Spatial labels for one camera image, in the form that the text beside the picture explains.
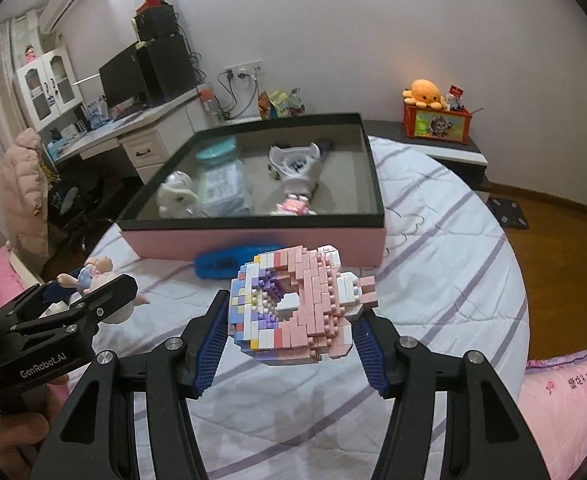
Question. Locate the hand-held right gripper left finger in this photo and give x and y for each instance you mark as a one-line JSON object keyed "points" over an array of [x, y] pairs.
{"points": [[208, 352]]}

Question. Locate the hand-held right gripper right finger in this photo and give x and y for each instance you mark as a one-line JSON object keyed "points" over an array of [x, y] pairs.
{"points": [[374, 357]]}

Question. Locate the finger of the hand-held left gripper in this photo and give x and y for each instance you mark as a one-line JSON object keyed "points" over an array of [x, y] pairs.
{"points": [[23, 300], [103, 300]]}

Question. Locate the small doll figurine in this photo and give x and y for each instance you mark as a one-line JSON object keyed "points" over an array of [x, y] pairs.
{"points": [[93, 272]]}

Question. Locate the pink brick model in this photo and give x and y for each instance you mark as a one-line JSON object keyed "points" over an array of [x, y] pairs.
{"points": [[313, 310]]}

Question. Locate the pink storage box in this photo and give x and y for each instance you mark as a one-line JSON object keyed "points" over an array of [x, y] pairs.
{"points": [[253, 240]]}

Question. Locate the clear plastic container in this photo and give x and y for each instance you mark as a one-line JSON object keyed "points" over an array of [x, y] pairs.
{"points": [[223, 185]]}

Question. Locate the person's left hand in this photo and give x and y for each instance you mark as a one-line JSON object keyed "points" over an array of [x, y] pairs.
{"points": [[13, 430]]}

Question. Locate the dark office chair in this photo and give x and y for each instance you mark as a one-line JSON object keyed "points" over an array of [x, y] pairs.
{"points": [[83, 205]]}

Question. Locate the pink padded jacket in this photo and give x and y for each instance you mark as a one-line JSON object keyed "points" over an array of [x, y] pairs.
{"points": [[23, 185]]}

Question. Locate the white plush toy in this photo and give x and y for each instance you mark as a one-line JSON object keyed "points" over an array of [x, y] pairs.
{"points": [[176, 197]]}

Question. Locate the white desk drawer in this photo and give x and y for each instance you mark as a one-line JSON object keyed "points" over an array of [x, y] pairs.
{"points": [[143, 150]]}

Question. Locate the pink toy figure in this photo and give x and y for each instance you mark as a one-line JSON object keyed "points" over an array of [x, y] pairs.
{"points": [[293, 206]]}

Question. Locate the blue white boxes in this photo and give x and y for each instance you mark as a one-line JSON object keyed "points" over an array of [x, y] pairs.
{"points": [[96, 114]]}

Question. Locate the white desk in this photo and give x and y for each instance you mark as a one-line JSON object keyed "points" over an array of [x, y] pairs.
{"points": [[173, 125]]}

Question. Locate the black bathroom scale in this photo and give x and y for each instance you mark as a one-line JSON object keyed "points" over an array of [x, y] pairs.
{"points": [[508, 214]]}

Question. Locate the pink bedsheet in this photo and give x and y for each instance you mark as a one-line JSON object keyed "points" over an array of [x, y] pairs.
{"points": [[568, 410]]}

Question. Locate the white toy with black print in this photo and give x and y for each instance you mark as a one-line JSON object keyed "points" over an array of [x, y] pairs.
{"points": [[293, 165]]}

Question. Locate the white glass-door cabinet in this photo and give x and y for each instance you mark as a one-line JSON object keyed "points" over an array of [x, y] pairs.
{"points": [[48, 90]]}

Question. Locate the low white and black bench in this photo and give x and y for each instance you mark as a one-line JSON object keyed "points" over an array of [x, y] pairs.
{"points": [[448, 155]]}

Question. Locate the water bottle with orange cap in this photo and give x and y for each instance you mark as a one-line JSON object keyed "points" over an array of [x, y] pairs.
{"points": [[209, 105]]}

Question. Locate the black computer monitor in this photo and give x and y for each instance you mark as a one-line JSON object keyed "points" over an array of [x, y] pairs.
{"points": [[121, 77]]}

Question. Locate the red printed crate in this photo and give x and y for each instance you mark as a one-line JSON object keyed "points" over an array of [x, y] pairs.
{"points": [[438, 127]]}

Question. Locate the black computer tower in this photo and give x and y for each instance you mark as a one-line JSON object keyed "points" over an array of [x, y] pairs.
{"points": [[168, 67]]}

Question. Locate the small doll figure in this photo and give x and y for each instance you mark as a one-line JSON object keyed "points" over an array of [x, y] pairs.
{"points": [[31, 54]]}

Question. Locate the orange snack bag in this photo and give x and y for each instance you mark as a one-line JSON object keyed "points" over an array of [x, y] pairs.
{"points": [[265, 105]]}

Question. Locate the blue green snack bag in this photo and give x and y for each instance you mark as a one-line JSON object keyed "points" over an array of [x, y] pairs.
{"points": [[281, 105]]}

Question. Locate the striped snack bag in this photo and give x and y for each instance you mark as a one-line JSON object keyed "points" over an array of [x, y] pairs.
{"points": [[296, 102]]}

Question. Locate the orange octopus plush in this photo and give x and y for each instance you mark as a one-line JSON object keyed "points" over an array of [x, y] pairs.
{"points": [[423, 92]]}

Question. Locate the small red white toy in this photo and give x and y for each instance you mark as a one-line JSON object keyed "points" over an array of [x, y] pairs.
{"points": [[456, 97]]}

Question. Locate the black box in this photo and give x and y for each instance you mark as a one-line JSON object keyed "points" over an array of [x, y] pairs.
{"points": [[156, 22]]}

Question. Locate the white wall power outlet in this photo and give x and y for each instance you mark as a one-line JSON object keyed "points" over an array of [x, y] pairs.
{"points": [[243, 68]]}

